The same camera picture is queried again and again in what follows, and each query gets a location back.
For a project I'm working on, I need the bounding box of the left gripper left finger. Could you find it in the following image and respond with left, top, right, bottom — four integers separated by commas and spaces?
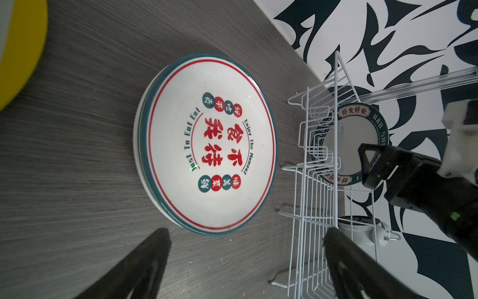
77, 228, 172, 299

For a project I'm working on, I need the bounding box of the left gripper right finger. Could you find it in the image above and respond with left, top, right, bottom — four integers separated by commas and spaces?
324, 227, 421, 299

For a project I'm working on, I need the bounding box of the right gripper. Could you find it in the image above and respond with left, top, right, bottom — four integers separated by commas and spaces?
358, 143, 463, 224

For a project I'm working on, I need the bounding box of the yellow white striped plate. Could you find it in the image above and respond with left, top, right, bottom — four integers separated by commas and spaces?
1, 0, 48, 109

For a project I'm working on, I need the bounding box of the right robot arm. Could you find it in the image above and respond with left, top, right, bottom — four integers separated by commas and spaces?
358, 143, 478, 259

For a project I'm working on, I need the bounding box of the white wire dish rack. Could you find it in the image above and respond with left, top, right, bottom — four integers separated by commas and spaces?
270, 51, 360, 299

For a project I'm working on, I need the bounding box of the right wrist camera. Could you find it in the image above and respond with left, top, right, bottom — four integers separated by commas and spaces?
438, 100, 478, 185

